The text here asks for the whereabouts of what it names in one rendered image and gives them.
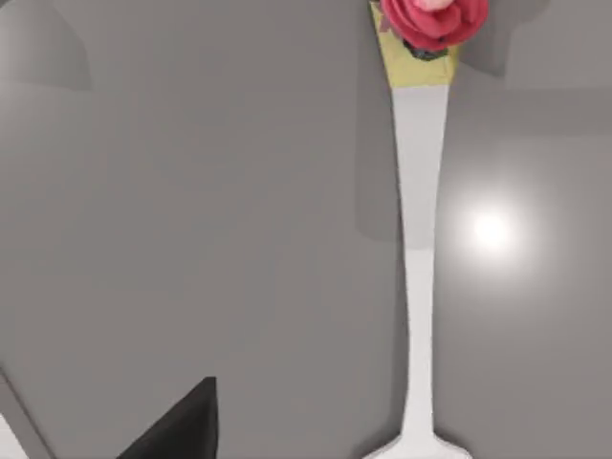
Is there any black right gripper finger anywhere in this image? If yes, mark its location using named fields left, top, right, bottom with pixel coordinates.
left=116, top=376, right=221, bottom=459

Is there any tall white vase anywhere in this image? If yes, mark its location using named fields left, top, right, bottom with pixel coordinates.
left=361, top=0, right=475, bottom=459

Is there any red rose flower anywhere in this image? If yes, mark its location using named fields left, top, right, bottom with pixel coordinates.
left=379, top=0, right=491, bottom=61

